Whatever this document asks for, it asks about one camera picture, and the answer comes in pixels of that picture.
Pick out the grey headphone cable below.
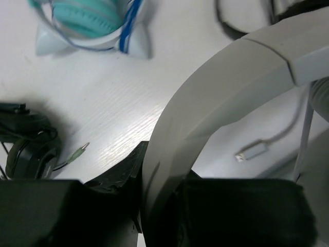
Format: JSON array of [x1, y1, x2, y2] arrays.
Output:
[[235, 79, 317, 181]]

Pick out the black on-ear headphones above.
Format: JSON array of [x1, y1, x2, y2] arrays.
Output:
[[214, 0, 306, 41]]

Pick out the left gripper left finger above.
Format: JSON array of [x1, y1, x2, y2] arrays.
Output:
[[1, 141, 148, 246]]

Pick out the black gaming headset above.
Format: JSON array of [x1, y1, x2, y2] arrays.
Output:
[[1, 102, 90, 180]]

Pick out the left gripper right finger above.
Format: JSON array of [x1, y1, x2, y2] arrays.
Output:
[[143, 176, 318, 246]]

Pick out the grey over-ear headphones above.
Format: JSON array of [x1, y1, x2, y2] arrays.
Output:
[[141, 9, 328, 246]]

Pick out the teal cat-ear headphones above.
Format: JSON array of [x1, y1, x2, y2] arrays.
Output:
[[28, 0, 151, 59]]

